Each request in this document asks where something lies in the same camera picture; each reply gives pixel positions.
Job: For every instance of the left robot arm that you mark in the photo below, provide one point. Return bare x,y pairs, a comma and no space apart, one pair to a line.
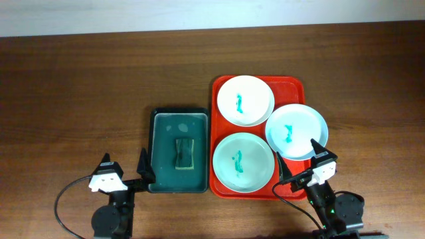
115,220

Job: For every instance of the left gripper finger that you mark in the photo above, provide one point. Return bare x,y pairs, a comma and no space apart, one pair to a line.
105,158
144,168

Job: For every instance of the green yellow sponge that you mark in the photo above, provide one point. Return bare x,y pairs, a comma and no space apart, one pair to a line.
184,158

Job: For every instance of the dark green tray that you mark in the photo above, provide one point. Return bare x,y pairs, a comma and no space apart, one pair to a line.
166,126

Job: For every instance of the pale green plate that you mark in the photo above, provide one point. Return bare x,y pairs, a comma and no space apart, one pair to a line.
243,162

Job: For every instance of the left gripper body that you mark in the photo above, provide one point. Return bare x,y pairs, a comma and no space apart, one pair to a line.
135,186

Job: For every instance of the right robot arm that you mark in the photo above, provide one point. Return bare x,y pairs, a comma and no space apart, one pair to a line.
340,212

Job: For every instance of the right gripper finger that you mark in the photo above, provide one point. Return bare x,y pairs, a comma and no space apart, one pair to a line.
285,175
318,149

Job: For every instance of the white plate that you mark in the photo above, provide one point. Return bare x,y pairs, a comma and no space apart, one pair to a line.
245,101

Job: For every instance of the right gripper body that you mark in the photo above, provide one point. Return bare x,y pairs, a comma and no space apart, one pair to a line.
301,180

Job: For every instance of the light blue plate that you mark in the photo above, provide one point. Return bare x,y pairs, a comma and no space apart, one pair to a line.
290,129

